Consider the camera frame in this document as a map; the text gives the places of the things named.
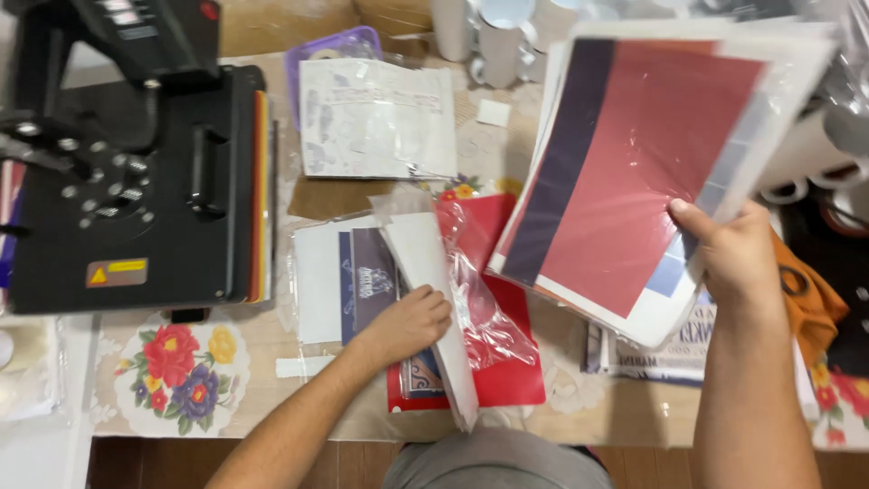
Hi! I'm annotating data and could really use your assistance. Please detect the person's left hand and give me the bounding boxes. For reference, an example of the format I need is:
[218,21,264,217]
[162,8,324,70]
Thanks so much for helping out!
[358,284,454,366]

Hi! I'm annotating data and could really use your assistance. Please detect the person's right hand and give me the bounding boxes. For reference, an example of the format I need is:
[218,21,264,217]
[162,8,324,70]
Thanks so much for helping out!
[668,198,788,320]

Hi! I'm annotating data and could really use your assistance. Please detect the white sheets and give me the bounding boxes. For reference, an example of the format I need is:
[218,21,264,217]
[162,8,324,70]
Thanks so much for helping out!
[370,193,481,433]

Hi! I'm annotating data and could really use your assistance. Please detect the stack of vinyl sheets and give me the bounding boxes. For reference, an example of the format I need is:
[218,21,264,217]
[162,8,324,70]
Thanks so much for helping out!
[485,19,839,349]

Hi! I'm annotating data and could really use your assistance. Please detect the crumpled clear plastic bag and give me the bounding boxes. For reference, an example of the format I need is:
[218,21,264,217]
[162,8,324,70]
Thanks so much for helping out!
[434,200,540,371]

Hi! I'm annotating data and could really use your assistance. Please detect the navy printed transfer sheet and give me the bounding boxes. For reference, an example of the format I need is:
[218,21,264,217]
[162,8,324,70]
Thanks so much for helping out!
[338,227,408,346]

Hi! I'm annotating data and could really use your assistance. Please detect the patterned blue transfer sheet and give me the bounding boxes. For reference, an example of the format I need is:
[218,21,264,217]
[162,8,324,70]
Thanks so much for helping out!
[401,346,452,399]

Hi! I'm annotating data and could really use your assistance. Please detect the red vinyl sheet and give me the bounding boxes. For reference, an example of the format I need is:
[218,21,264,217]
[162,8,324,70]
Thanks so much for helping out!
[386,193,547,414]

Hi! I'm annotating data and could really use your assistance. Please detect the white paper sheet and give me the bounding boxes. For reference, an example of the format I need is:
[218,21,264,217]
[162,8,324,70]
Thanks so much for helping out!
[293,216,377,345]

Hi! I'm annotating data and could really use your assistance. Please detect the white paper strip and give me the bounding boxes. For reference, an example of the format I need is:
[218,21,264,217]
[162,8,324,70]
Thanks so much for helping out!
[275,355,337,379]

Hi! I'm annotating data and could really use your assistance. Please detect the person's grey shorts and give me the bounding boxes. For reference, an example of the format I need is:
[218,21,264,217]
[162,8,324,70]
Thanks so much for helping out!
[382,427,615,489]

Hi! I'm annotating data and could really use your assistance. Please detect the printed transfer sheets in plastic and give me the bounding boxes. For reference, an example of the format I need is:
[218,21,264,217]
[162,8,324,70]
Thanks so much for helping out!
[299,58,459,181]

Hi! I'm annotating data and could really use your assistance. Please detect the small white square paper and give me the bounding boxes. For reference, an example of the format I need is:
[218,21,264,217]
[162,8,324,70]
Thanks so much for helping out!
[476,99,512,129]

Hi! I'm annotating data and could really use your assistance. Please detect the stack of coloured sheets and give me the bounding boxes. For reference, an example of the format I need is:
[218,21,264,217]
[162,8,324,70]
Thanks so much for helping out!
[246,90,278,304]

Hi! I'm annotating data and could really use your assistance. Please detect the printed paper stack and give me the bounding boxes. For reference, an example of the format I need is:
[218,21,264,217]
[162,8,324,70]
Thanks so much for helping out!
[582,288,717,388]

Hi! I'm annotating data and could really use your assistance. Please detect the floral tablecloth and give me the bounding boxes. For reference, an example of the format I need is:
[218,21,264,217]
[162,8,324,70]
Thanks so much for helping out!
[88,51,869,451]

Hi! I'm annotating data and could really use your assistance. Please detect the purple plastic container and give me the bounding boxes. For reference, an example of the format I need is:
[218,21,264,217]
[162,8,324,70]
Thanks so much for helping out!
[284,26,383,131]

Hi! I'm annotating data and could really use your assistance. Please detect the group of white mugs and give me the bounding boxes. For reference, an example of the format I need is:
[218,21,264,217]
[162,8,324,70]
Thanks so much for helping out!
[428,0,585,89]

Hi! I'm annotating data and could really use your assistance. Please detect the black heat press machine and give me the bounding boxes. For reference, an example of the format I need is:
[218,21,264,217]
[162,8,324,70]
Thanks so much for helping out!
[0,0,267,315]

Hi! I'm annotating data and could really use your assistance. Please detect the orange cloth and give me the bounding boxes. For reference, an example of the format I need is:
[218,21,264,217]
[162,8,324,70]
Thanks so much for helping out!
[770,227,850,368]

